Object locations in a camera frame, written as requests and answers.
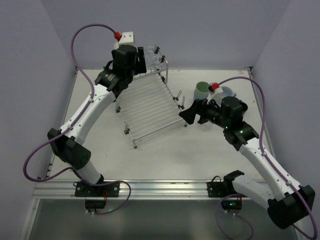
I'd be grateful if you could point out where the green cup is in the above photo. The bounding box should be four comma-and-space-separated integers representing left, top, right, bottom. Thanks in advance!
193, 81, 210, 100

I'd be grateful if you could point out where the white ceramic mug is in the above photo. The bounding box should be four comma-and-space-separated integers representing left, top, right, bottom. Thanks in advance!
221, 86, 237, 99

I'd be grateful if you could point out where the large glass mug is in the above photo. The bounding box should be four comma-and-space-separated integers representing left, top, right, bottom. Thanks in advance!
113, 41, 120, 50

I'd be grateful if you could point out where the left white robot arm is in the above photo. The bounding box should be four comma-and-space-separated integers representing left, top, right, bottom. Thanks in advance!
47, 45, 147, 185

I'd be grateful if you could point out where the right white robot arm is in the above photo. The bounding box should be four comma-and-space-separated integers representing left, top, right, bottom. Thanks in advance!
179, 96, 316, 230

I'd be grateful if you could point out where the right black controller box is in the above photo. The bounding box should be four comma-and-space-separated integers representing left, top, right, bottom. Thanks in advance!
221, 200, 243, 212

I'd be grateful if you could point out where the black controller box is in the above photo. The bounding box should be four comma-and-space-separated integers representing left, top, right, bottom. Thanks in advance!
221, 200, 243, 212
84, 198, 107, 212

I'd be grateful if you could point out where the left black controller box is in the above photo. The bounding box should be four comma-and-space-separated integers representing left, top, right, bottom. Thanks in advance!
84, 198, 107, 212

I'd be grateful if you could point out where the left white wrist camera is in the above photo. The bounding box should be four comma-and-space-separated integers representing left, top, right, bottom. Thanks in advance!
118, 31, 136, 47

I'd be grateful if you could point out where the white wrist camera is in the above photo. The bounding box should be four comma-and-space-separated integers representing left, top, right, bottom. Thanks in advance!
207, 82, 224, 101
118, 31, 136, 47

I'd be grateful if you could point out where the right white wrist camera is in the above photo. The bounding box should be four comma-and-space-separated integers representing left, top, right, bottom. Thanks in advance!
207, 82, 224, 101

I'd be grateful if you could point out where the silver wire dish rack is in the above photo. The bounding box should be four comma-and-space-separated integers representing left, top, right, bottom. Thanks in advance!
105, 45, 187, 149

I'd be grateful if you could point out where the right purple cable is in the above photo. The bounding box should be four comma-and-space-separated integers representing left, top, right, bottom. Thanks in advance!
215, 76, 318, 240

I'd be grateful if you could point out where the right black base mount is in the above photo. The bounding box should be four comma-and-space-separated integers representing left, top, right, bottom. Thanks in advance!
206, 175, 235, 198

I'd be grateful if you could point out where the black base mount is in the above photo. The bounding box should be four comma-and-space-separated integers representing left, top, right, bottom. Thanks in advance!
206, 175, 235, 198
74, 181, 120, 198

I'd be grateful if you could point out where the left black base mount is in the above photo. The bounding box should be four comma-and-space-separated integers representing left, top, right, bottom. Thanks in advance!
74, 181, 120, 198

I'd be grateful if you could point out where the aluminium mounting rail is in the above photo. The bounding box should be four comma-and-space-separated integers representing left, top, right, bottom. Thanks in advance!
32, 179, 209, 200

